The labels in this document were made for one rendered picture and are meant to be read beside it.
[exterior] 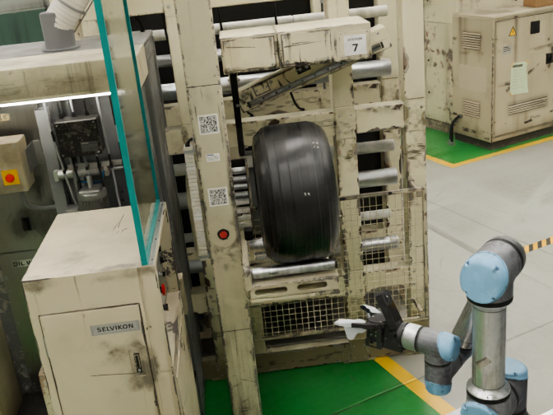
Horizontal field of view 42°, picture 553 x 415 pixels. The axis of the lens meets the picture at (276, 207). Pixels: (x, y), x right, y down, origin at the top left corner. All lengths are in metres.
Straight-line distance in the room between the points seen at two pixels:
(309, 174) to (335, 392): 1.41
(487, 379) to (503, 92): 5.25
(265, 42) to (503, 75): 4.37
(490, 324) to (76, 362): 1.25
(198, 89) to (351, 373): 1.80
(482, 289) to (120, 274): 1.04
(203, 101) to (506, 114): 4.82
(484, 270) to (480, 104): 5.34
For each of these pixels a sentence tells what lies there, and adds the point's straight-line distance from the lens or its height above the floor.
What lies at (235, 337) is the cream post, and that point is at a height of 0.59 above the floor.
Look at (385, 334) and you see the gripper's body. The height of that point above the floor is 1.04.
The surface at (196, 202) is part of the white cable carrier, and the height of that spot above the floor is 1.20.
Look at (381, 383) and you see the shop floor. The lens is 3.72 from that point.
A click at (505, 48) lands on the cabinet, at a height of 0.95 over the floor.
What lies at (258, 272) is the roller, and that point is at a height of 0.91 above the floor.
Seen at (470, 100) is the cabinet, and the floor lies 0.45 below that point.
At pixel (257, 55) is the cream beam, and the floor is 1.70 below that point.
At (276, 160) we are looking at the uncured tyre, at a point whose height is 1.37.
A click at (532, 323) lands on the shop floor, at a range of 4.24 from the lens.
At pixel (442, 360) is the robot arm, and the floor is 1.01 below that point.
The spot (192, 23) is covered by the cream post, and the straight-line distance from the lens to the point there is 2.62.
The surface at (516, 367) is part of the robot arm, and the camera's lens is 2.17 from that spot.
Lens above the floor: 2.16
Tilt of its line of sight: 21 degrees down
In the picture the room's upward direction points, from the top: 6 degrees counter-clockwise
